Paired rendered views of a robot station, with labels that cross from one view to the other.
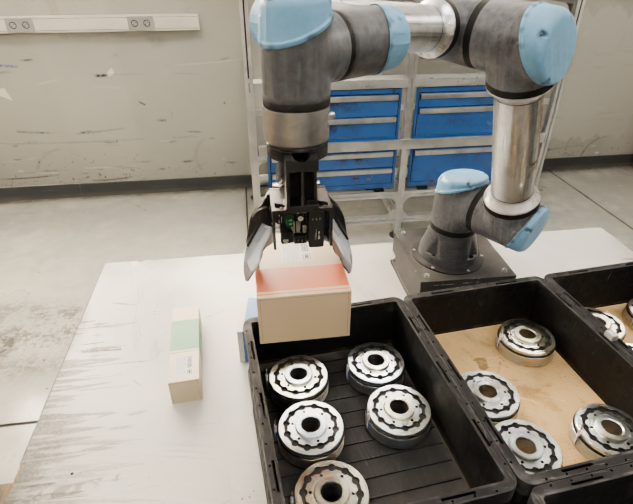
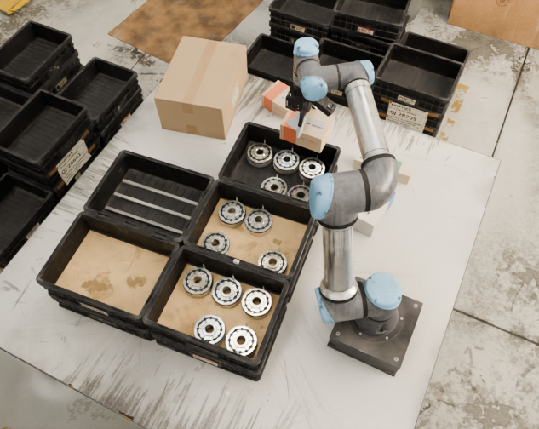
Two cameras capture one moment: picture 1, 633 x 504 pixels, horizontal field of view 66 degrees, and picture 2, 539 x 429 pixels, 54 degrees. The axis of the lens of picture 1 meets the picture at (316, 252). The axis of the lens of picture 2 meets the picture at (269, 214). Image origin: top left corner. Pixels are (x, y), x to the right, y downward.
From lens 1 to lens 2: 1.90 m
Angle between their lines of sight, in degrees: 79
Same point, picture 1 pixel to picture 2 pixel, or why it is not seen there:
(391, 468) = (259, 179)
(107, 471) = (335, 131)
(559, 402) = (239, 250)
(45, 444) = not seen: hidden behind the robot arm
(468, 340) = (292, 248)
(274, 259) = (312, 114)
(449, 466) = not seen: hidden behind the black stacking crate
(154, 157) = not seen: outside the picture
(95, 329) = (429, 143)
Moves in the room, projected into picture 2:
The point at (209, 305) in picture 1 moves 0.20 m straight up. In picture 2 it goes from (423, 194) to (435, 164)
